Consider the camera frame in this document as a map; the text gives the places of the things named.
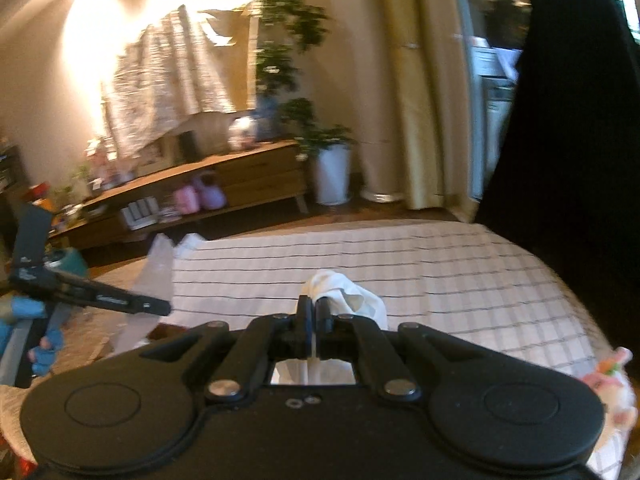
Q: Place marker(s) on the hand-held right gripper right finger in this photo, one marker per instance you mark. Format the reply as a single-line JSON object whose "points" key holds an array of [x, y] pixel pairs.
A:
{"points": [[325, 327]]}

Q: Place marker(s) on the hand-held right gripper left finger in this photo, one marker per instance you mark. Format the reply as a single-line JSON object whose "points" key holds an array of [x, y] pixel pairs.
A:
{"points": [[303, 327]]}

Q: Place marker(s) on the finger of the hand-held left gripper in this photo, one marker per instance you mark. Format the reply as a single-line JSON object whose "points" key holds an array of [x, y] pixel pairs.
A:
{"points": [[115, 301]]}

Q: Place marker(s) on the white cloth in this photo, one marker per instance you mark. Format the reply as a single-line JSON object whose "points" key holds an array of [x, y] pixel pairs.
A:
{"points": [[362, 302]]}

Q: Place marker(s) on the large clear plastic bag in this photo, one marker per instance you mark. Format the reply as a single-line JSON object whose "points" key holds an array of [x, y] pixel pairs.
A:
{"points": [[155, 270]]}

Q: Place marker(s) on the person's left hand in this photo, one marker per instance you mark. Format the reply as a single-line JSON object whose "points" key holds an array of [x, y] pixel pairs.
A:
{"points": [[47, 350]]}

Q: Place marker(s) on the teal bin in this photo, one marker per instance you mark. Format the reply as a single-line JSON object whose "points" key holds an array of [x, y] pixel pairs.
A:
{"points": [[72, 265]]}

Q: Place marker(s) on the white router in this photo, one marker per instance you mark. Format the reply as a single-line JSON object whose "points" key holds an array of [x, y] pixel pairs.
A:
{"points": [[141, 214]]}

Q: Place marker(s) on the checked tablecloth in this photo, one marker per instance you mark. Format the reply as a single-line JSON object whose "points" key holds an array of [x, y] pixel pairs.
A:
{"points": [[425, 270]]}

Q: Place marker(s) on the pink toy backpack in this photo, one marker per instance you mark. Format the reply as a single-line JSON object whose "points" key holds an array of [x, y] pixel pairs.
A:
{"points": [[186, 199]]}

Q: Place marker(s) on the purple kettlebell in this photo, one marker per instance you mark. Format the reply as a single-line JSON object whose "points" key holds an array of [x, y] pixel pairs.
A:
{"points": [[211, 195]]}

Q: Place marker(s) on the white planter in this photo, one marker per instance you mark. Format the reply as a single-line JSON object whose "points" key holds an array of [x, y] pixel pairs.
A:
{"points": [[332, 175]]}

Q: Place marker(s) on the wooden media cabinet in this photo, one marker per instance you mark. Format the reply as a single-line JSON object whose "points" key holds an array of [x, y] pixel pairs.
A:
{"points": [[260, 175]]}

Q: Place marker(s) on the black speaker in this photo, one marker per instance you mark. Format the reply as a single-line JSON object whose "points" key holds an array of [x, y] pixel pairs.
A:
{"points": [[188, 146]]}

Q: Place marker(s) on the pink plastic bag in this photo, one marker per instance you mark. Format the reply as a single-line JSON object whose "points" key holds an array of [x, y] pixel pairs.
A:
{"points": [[242, 132]]}

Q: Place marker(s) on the blue gift bag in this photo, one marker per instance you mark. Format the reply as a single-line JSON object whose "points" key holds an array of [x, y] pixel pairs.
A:
{"points": [[266, 120]]}

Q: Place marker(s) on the cream draped sheet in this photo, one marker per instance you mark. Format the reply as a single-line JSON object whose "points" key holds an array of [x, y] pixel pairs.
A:
{"points": [[170, 75]]}

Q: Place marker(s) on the covered tower air conditioner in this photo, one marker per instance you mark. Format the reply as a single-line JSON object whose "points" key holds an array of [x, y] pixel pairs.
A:
{"points": [[370, 85]]}

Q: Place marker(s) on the yellow curtain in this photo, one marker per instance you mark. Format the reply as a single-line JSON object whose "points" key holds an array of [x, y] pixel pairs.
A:
{"points": [[435, 85]]}

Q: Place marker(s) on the washing machine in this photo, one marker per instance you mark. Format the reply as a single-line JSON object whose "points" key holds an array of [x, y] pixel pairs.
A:
{"points": [[492, 110]]}

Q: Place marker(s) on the green potted plant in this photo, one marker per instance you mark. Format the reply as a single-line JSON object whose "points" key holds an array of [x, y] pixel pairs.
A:
{"points": [[290, 35]]}

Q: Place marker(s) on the black draped cloth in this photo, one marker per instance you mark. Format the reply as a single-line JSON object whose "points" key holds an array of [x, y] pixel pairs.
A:
{"points": [[575, 160]]}

